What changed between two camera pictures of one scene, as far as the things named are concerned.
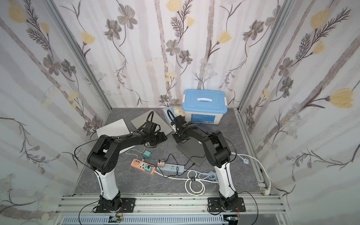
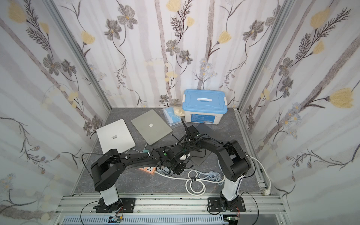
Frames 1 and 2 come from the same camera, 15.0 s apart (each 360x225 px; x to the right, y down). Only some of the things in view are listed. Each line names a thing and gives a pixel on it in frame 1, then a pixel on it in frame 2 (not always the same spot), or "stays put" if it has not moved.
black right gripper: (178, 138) → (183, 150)
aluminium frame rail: (170, 209) stays put
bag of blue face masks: (165, 110) stays put
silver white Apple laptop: (117, 129) stays put
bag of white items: (178, 110) stays put
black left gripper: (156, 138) → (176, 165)
